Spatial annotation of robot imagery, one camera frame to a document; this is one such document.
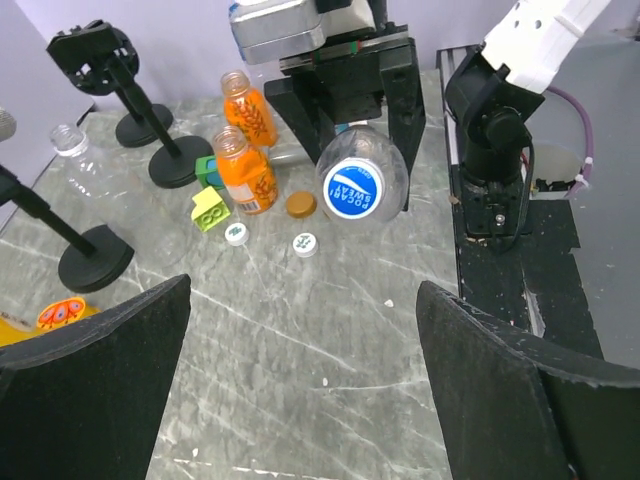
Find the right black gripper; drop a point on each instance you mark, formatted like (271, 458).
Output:
(352, 85)

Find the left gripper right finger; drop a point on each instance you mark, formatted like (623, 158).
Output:
(512, 405)

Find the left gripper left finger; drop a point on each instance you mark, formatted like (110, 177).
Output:
(86, 401)

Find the clear bottle blue cap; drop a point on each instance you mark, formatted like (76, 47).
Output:
(361, 179)

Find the yellow juice bottle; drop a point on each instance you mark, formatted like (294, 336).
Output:
(14, 330)

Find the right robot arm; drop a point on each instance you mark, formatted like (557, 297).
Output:
(531, 41)

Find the small clear open bottle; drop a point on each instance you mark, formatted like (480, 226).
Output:
(113, 191)

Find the yellow red toy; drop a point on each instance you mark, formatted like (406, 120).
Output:
(64, 312)

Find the brown cap upper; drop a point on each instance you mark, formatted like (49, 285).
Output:
(301, 204)

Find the center black microphone stand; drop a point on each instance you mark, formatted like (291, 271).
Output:
(92, 261)

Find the black microphone stand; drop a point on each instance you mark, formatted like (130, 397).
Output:
(100, 59)
(92, 261)

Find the white green cap lower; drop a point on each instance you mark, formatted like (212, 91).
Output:
(305, 245)

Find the white green cap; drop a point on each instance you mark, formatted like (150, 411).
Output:
(305, 245)
(237, 234)

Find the white green cap upper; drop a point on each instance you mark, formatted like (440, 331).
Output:
(237, 234)

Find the green toy block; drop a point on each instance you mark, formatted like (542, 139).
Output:
(209, 209)

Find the small black stand base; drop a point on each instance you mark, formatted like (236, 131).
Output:
(132, 133)

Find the right black microphone stand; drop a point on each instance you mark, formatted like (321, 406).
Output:
(100, 59)

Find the silver head pink microphone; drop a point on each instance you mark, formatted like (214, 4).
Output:
(8, 125)

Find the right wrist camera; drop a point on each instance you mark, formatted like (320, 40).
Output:
(266, 31)

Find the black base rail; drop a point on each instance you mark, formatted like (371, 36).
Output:
(513, 248)

